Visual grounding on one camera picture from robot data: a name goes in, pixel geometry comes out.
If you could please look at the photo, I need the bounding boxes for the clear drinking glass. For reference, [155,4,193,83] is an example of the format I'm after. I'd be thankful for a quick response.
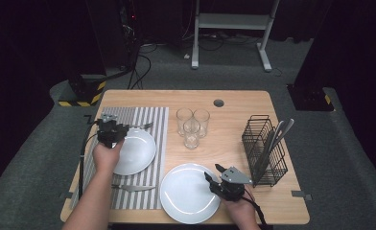
[182,119,201,150]
[193,108,211,139]
[176,107,195,138]

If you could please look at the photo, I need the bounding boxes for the grey striped placemat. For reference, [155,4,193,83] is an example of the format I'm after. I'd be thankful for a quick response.
[69,106,171,211]

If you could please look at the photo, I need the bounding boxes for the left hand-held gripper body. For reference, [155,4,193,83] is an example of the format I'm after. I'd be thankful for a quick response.
[95,113,124,149]

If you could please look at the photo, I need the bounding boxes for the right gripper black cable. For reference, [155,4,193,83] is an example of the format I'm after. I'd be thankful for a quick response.
[242,188,268,228]

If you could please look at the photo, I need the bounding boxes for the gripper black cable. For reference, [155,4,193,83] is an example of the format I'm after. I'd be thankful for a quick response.
[78,119,101,199]
[242,188,268,228]

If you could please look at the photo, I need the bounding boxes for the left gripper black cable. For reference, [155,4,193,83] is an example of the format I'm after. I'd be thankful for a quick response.
[78,119,101,199]

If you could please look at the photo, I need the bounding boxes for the black stand base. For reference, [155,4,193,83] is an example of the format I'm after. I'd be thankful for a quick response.
[286,83,335,112]

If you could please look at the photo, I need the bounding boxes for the dark equipment rack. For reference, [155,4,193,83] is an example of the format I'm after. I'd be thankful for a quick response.
[118,0,143,69]

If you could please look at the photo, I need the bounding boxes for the person's right hand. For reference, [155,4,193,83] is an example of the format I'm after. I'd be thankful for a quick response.
[223,195,261,230]

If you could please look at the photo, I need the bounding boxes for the white metal stand frame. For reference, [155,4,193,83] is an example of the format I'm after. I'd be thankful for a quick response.
[190,0,281,73]

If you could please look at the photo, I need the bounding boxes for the cable bundle under stand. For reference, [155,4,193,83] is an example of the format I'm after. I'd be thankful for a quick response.
[180,32,261,52]

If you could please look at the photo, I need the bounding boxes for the silver cutlery piece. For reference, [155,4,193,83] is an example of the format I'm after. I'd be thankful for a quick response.
[259,120,285,173]
[256,118,295,183]

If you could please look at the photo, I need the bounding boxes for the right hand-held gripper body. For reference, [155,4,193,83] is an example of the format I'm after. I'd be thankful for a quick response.
[212,166,253,202]

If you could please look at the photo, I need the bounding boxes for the black yellow striped base block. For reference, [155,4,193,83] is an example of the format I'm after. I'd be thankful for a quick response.
[58,74,107,108]

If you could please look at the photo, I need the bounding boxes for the white plate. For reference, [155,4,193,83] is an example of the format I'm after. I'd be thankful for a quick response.
[159,163,223,225]
[112,127,157,176]

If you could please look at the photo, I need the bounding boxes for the black wire cutlery basket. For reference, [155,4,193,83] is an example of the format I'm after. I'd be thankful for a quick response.
[241,114,289,189]

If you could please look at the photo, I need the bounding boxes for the silver table knife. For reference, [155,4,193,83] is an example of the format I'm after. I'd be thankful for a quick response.
[111,184,156,193]

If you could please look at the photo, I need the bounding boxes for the person's left hand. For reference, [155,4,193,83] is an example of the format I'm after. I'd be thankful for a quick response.
[92,140,125,175]

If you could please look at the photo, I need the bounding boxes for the black floor cables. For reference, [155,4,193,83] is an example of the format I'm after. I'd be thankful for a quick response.
[127,44,153,90]

